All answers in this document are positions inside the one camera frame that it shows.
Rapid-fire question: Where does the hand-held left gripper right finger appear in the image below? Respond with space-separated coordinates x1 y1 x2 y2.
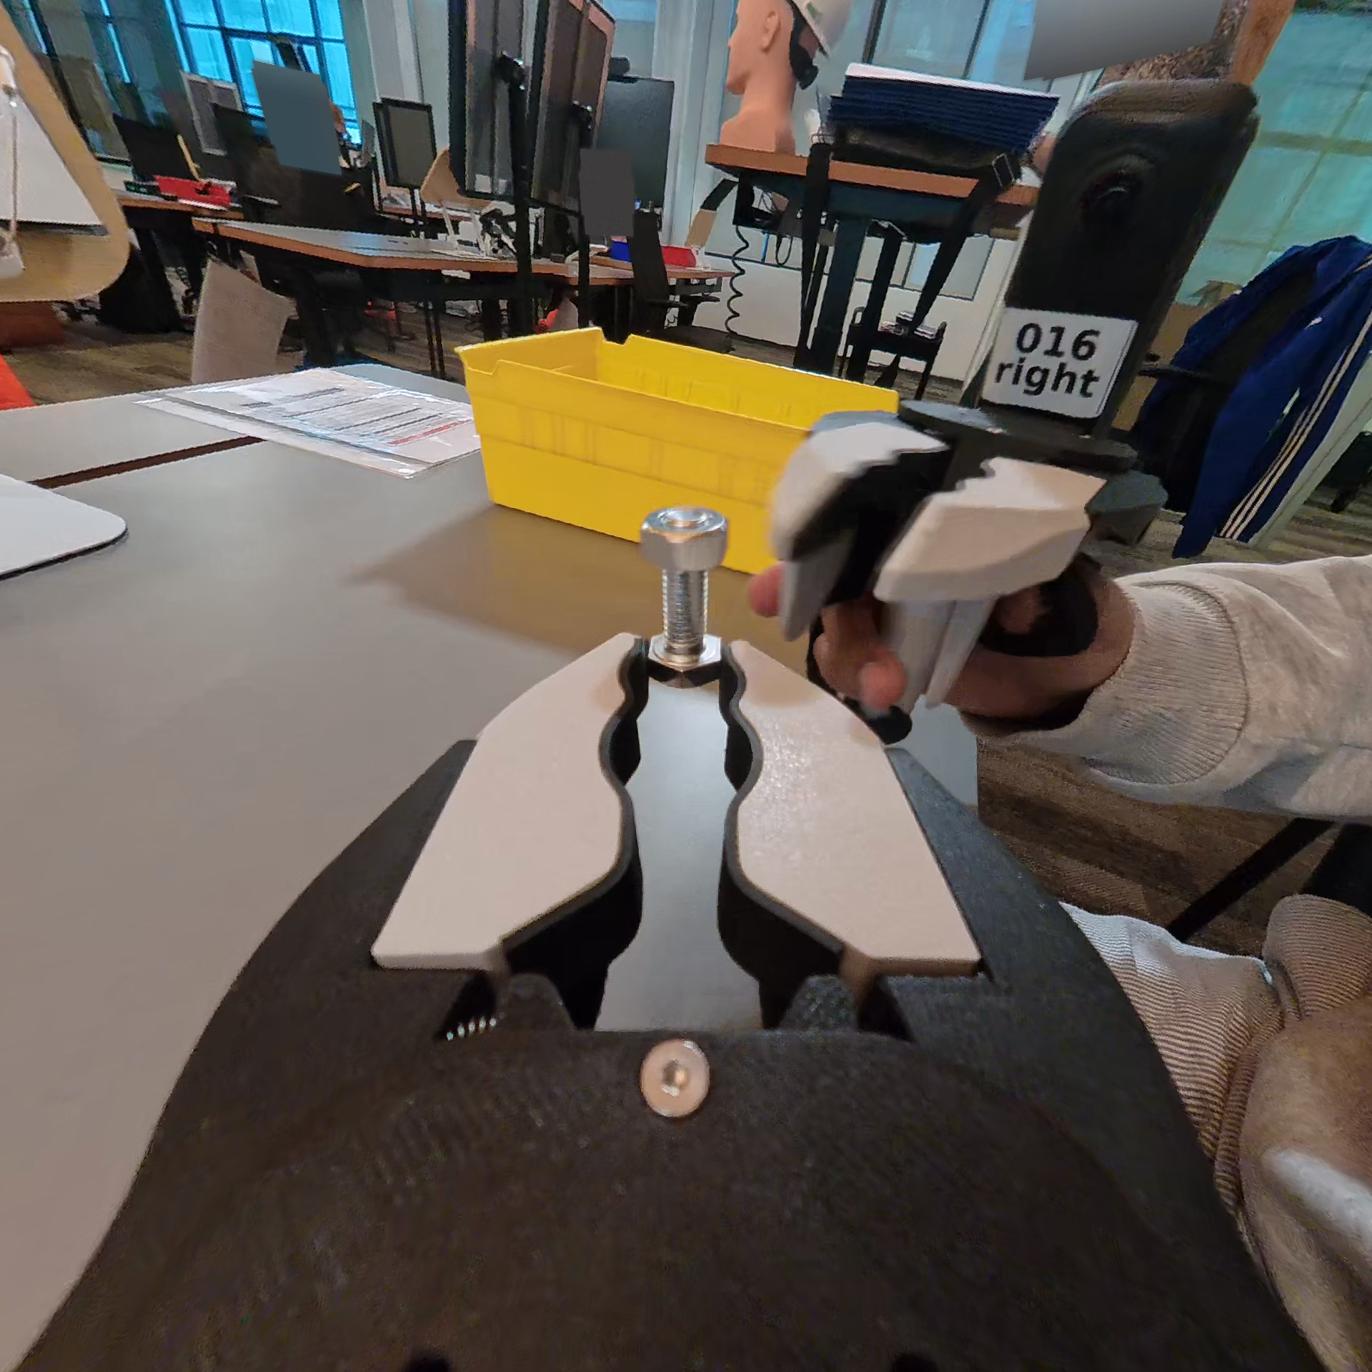
719 640 982 978

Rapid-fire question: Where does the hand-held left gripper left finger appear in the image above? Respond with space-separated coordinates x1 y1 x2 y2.
370 630 646 975

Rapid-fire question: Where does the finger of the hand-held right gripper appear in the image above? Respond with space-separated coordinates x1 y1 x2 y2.
870 465 1107 604
768 411 955 640

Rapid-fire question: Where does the silver hex nut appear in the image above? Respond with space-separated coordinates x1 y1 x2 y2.
639 506 731 571

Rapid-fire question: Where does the silver hex bolt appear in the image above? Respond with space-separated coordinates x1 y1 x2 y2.
644 565 719 689

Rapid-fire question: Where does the yellow plastic bin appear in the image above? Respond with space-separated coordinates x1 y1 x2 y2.
455 326 901 574

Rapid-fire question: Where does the person's right forearm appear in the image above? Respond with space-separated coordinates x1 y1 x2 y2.
969 556 1372 821

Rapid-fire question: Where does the grey desk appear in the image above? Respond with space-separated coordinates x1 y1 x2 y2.
0 364 981 1357

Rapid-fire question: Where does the wooden standing desk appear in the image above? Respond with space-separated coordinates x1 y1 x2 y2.
705 143 1040 377

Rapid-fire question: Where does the person's right hand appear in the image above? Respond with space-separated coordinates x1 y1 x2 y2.
747 565 1138 731

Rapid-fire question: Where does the stack of blue mats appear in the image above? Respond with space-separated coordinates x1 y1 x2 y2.
824 61 1062 151

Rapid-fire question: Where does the blue striped jacket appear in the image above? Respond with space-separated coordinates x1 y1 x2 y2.
1136 235 1372 560

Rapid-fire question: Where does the wooden pillar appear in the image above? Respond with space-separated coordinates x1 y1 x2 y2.
1221 0 1299 86

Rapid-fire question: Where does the black office chair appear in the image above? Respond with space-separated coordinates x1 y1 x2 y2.
626 208 719 338

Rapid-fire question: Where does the white hard hat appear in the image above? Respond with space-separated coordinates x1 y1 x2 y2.
786 0 855 57

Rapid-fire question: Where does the mannequin head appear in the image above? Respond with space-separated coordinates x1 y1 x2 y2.
718 0 817 153

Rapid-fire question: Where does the black flat monitor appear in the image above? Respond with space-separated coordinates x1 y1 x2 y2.
594 75 675 210

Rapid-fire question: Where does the laminated instruction sheet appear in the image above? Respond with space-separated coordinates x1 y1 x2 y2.
138 367 479 478

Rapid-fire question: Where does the tall monitor on black pole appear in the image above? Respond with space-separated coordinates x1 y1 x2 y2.
532 0 617 323
447 0 537 333

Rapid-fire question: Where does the long wooden-edged table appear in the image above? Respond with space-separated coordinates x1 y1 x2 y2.
192 218 734 354

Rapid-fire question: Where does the small framed monitor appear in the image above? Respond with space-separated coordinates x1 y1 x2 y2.
182 73 246 153
372 97 439 192

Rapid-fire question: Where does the white stand base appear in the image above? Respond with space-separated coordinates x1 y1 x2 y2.
0 471 127 583

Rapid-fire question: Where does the grey fabric panel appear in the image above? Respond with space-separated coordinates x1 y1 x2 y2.
190 256 295 383

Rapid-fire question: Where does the red floor cushion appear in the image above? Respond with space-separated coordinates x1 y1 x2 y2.
0 302 65 411

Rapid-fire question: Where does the instruction sheet on stand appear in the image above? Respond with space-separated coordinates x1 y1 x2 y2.
0 11 131 306

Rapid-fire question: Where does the printed instruction page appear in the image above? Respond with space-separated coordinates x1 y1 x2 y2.
0 58 109 231

